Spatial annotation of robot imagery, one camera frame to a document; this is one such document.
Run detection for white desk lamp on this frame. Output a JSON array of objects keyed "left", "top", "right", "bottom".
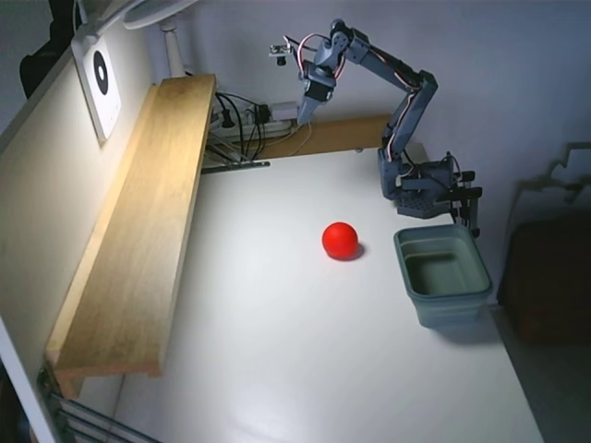
[{"left": 122, "top": 0, "right": 200, "bottom": 78}]

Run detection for red ball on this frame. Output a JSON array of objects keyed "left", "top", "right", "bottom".
[{"left": 321, "top": 221, "right": 360, "bottom": 261}]

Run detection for thin white cable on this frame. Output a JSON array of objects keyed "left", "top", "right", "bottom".
[{"left": 289, "top": 117, "right": 316, "bottom": 156}]

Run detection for light wooden shelf plank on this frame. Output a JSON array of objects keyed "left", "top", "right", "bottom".
[{"left": 44, "top": 73, "right": 218, "bottom": 401}]

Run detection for blue-grey gripper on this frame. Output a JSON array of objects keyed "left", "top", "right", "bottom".
[{"left": 297, "top": 34, "right": 347, "bottom": 126}]

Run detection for white power strip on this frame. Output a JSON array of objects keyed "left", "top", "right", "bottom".
[{"left": 210, "top": 117, "right": 296, "bottom": 139}]

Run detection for grey plastic container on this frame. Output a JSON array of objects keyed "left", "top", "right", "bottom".
[{"left": 392, "top": 224, "right": 494, "bottom": 329}]

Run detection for black cable bundle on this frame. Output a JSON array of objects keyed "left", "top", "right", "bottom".
[{"left": 214, "top": 90, "right": 270, "bottom": 161}]

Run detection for wooden board strip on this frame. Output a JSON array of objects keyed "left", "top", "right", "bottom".
[{"left": 258, "top": 114, "right": 393, "bottom": 161}]

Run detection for white panel with black circle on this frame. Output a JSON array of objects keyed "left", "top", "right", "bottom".
[{"left": 71, "top": 36, "right": 124, "bottom": 148}]

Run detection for white power adapter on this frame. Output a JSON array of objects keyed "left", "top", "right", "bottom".
[{"left": 270, "top": 102, "right": 301, "bottom": 120}]

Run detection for black metal bracket bar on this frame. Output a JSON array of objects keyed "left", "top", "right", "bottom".
[{"left": 200, "top": 159, "right": 271, "bottom": 175}]

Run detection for aluminium frame rails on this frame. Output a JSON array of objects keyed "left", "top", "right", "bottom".
[{"left": 36, "top": 364, "right": 163, "bottom": 443}]

